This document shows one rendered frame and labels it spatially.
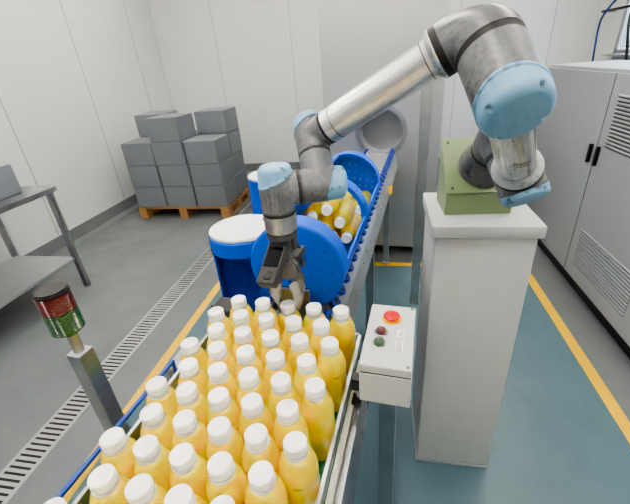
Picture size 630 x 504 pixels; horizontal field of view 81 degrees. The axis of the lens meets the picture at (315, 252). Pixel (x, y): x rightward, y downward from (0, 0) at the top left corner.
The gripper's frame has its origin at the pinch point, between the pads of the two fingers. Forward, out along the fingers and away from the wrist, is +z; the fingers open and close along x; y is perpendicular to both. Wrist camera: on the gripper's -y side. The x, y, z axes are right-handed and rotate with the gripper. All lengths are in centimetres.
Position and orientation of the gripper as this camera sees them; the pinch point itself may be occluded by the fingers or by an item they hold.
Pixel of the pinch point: (288, 305)
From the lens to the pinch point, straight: 94.5
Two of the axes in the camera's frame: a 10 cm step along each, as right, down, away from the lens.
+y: 2.7, -4.6, 8.4
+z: 0.8, 8.8, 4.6
